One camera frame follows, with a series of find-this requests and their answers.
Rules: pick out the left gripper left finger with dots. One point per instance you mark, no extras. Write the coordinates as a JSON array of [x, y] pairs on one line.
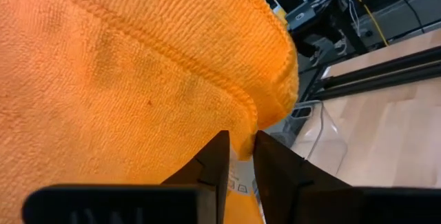
[[210, 169]]

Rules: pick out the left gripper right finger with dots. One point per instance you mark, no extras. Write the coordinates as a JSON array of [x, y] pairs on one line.
[[282, 182]]

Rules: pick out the clear plastic bin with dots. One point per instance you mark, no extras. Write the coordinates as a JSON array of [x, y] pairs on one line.
[[324, 148]]

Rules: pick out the orange microfiber towel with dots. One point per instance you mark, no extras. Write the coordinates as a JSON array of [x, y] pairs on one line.
[[120, 79]]

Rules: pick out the grey electronic device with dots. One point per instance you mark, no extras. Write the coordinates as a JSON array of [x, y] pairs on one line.
[[299, 15]]

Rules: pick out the black aluminium table frame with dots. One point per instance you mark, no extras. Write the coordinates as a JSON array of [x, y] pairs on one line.
[[379, 77]]

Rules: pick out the black desk frame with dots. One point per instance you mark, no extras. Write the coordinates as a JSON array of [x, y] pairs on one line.
[[348, 27]]

